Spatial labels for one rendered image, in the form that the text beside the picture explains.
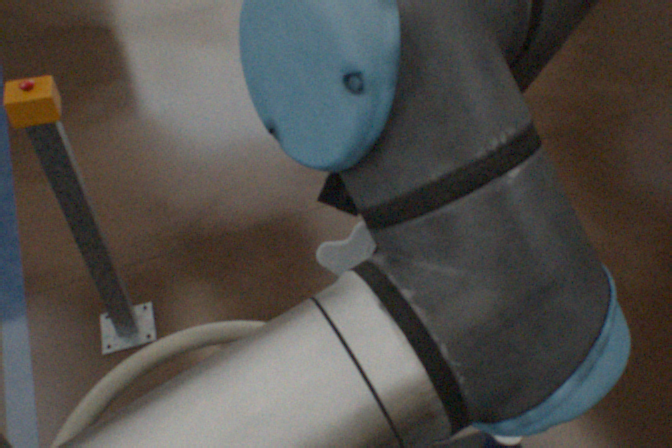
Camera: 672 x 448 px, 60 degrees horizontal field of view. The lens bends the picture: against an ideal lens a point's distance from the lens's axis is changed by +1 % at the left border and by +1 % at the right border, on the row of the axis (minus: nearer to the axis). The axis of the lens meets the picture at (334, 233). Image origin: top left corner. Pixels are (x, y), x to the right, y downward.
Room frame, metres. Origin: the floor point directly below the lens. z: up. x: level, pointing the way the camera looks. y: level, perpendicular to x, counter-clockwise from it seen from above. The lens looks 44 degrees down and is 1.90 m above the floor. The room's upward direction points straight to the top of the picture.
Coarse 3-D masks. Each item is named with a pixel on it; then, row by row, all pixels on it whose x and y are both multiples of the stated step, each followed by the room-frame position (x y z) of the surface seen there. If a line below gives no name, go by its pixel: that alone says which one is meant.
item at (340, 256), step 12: (360, 228) 0.36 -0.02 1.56; (348, 240) 0.36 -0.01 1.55; (360, 240) 0.35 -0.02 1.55; (372, 240) 0.37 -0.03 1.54; (324, 252) 0.35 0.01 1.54; (336, 252) 0.35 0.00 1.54; (348, 252) 0.35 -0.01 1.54; (360, 252) 0.35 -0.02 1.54; (372, 252) 0.35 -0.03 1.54; (324, 264) 0.35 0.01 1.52; (336, 264) 0.35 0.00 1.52; (348, 264) 0.35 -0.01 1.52
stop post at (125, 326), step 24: (24, 96) 1.36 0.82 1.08; (48, 96) 1.36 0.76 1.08; (24, 120) 1.33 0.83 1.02; (48, 120) 1.35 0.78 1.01; (48, 144) 1.36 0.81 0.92; (48, 168) 1.35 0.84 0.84; (72, 168) 1.37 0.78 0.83; (72, 192) 1.36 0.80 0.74; (72, 216) 1.35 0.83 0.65; (96, 216) 1.42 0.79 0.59; (96, 240) 1.37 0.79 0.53; (96, 264) 1.36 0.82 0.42; (96, 288) 1.35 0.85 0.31; (120, 288) 1.37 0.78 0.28; (120, 312) 1.36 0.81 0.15; (144, 312) 1.47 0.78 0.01; (120, 336) 1.35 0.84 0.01; (144, 336) 1.35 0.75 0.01
